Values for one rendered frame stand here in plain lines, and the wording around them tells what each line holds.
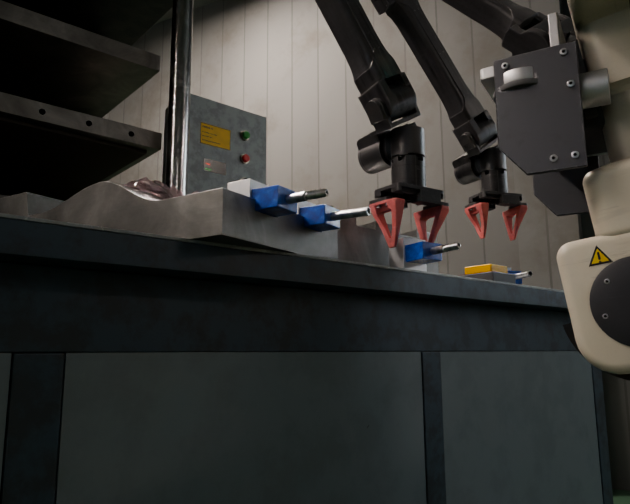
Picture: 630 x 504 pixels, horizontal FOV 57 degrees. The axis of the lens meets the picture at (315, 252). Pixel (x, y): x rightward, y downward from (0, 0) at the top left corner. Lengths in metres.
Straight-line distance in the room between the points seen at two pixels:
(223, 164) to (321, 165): 2.23
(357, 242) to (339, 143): 3.12
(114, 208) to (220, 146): 1.13
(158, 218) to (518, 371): 0.82
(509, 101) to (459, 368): 0.51
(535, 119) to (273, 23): 4.08
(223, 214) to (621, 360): 0.48
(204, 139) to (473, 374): 1.13
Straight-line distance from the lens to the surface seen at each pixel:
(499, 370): 1.21
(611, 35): 0.87
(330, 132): 4.12
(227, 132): 1.93
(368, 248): 0.97
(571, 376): 1.47
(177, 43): 1.80
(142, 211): 0.75
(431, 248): 0.93
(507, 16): 1.23
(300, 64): 4.47
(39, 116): 1.62
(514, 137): 0.79
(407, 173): 0.97
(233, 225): 0.67
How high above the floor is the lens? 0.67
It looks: 10 degrees up
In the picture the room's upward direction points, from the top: straight up
